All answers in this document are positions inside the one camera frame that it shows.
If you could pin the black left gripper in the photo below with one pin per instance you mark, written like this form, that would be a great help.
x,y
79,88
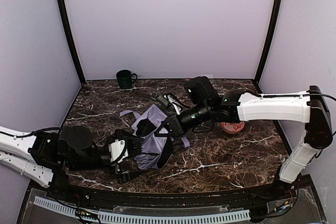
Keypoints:
x,y
122,156

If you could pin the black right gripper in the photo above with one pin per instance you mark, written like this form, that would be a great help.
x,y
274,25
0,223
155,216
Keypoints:
x,y
172,125

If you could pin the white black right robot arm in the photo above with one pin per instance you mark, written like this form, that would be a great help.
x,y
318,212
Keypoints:
x,y
307,107

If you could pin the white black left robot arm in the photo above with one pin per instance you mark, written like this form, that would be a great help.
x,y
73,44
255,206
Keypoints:
x,y
41,155

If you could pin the black cup holder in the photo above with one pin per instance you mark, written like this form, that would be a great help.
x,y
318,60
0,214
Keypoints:
x,y
126,79

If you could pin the red patterned ceramic bowl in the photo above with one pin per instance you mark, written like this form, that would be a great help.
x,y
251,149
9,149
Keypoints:
x,y
233,128

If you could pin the grey slotted cable duct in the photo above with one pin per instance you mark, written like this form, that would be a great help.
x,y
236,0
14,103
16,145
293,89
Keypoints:
x,y
149,215

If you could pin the small circuit board with wires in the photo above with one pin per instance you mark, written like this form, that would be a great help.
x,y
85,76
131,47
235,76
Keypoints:
x,y
86,217

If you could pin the black front table rail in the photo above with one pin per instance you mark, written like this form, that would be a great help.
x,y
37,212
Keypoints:
x,y
202,185

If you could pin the black left corner post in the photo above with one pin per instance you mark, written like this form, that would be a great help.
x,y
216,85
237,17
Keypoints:
x,y
70,40

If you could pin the black corner post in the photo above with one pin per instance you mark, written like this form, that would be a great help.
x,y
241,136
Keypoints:
x,y
268,41
70,40

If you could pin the black right corner post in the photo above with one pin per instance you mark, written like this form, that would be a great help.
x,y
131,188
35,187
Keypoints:
x,y
268,41

